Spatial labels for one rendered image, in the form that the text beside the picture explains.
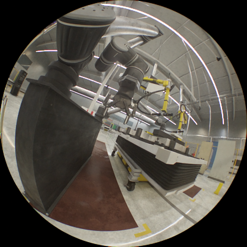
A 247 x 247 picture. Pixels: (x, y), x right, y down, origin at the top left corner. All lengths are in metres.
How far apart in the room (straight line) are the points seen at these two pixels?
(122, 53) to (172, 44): 9.48
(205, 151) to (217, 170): 1.49
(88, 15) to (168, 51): 10.02
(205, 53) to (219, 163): 9.10
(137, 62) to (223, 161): 5.39
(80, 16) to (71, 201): 1.15
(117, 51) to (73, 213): 1.18
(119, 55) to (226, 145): 5.51
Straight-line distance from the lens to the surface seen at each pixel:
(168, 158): 0.58
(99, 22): 0.29
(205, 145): 5.68
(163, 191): 0.97
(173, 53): 10.25
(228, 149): 5.46
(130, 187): 1.35
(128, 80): 0.31
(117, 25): 0.46
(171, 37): 9.67
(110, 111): 2.03
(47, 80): 0.43
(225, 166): 5.40
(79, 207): 0.96
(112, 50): 0.43
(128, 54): 0.43
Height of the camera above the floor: 0.85
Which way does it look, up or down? 7 degrees up
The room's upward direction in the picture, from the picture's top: 21 degrees clockwise
